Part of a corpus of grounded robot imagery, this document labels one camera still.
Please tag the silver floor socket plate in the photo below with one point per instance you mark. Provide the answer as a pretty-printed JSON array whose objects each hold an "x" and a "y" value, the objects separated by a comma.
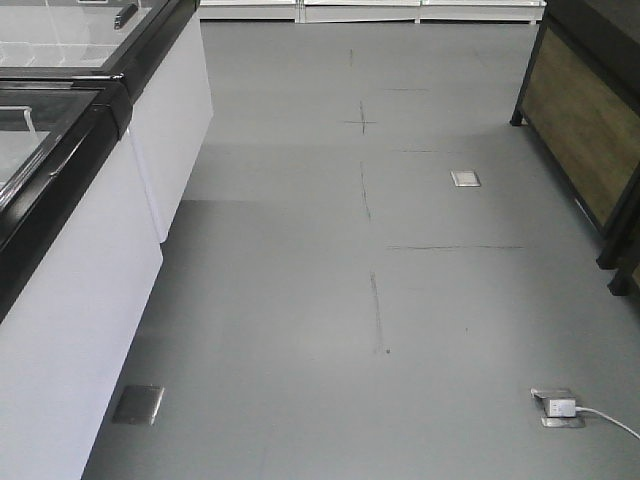
[{"x": 465, "y": 178}]

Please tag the near white chest freezer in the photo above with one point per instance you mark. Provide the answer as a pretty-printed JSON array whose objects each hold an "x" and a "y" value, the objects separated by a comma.
[{"x": 79, "y": 258}]

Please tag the white chest freezer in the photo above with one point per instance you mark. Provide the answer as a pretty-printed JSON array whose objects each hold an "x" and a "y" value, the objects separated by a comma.
[
  {"x": 154, "y": 49},
  {"x": 79, "y": 258}
]

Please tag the grey floor socket cover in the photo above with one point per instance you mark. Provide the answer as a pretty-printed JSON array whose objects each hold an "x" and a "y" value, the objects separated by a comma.
[{"x": 138, "y": 405}]

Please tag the far white chest freezer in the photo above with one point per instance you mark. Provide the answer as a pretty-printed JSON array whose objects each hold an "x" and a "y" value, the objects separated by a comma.
[{"x": 154, "y": 49}]

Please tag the white base shelf unit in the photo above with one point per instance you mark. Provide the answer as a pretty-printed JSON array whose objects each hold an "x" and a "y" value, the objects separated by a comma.
[{"x": 309, "y": 12}]

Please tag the white power adapter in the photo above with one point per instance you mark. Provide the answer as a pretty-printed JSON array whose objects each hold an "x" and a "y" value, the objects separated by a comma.
[{"x": 560, "y": 407}]

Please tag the black wooden produce stand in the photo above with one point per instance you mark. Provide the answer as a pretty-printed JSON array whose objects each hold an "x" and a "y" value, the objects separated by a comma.
[{"x": 580, "y": 96}]

